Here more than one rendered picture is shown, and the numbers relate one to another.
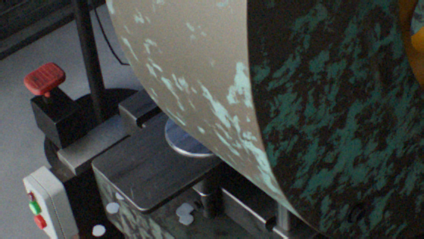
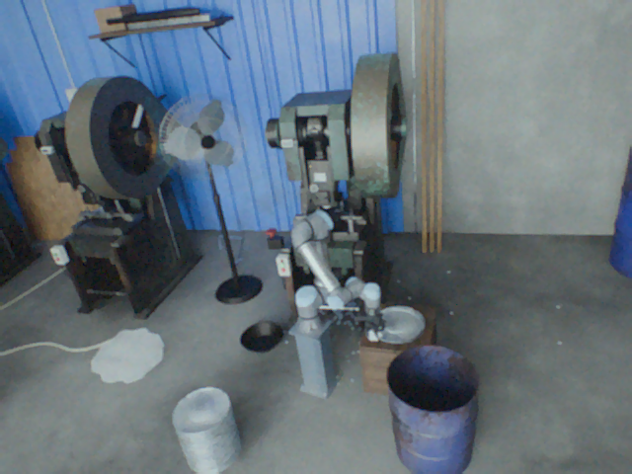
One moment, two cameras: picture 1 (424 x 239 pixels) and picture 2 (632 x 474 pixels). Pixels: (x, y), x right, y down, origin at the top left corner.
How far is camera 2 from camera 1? 216 cm
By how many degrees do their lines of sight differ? 33
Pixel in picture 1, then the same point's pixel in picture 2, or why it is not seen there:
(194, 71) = (374, 159)
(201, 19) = (377, 148)
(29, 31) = (177, 278)
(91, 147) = (288, 245)
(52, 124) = (278, 241)
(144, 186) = not seen: hidden behind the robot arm
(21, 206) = (227, 317)
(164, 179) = not seen: hidden behind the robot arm
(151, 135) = not seen: hidden behind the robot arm
